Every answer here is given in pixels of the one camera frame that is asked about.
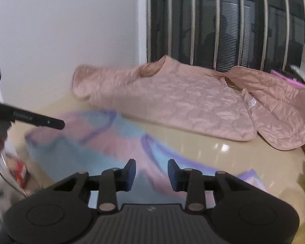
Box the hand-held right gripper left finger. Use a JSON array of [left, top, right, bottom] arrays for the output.
[[52, 159, 136, 212]]

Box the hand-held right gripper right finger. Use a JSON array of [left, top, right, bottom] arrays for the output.
[[168, 159, 247, 212]]

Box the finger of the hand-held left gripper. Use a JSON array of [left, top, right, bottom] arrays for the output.
[[0, 102, 66, 130]]

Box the pink blue garment purple trim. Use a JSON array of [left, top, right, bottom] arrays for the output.
[[25, 109, 267, 209]]

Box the red packet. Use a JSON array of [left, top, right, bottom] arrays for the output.
[[8, 158, 26, 183]]

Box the pink quilted jacket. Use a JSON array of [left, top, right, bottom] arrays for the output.
[[72, 55, 305, 151]]

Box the magenta flat box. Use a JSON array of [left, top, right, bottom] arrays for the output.
[[271, 69, 305, 89]]

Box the window with metal bars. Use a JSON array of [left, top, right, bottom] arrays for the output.
[[145, 0, 305, 73]]

